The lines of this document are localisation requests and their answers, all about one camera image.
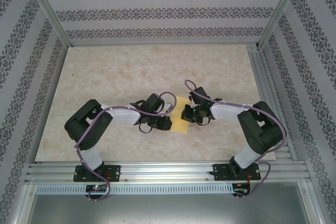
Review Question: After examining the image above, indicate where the pale yellow paper sheet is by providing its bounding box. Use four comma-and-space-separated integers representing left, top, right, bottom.
170, 95, 192, 133

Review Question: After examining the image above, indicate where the right controller board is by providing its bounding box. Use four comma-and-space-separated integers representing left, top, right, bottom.
232, 182, 251, 196

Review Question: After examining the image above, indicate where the controller board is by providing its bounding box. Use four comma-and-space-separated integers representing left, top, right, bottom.
232, 182, 251, 196
86, 184, 108, 196

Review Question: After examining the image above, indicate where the left controller board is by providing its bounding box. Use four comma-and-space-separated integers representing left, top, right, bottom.
86, 184, 108, 196

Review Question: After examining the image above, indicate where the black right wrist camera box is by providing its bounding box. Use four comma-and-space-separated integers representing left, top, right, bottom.
188, 87, 211, 105

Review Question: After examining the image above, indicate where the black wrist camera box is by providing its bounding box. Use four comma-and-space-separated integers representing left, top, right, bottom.
188, 87, 211, 105
143, 93, 174, 112

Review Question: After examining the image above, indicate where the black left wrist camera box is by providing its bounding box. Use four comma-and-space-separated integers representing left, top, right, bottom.
143, 93, 174, 112

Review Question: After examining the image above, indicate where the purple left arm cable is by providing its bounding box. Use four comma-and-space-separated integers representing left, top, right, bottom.
74, 92, 177, 204

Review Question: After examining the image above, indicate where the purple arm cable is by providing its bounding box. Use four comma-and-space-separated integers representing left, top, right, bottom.
184, 79, 287, 200
74, 92, 177, 204

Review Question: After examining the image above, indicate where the aluminium mounting rail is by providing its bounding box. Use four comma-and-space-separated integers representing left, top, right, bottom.
25, 162, 312, 183

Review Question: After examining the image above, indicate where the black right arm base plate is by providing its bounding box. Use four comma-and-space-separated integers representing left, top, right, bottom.
213, 163, 261, 182

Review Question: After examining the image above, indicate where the slotted grey cable duct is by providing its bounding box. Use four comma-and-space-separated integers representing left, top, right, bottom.
35, 183, 234, 195

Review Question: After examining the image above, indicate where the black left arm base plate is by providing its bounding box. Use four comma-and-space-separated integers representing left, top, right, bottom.
74, 164, 121, 183

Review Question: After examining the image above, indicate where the aluminium side rail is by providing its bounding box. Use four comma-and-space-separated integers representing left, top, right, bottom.
246, 43, 299, 162

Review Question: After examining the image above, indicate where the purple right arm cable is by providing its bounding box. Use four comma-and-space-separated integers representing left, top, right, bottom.
184, 79, 287, 200

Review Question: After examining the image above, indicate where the aluminium frame post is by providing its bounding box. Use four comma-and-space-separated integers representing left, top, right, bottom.
25, 0, 72, 48
257, 0, 307, 49

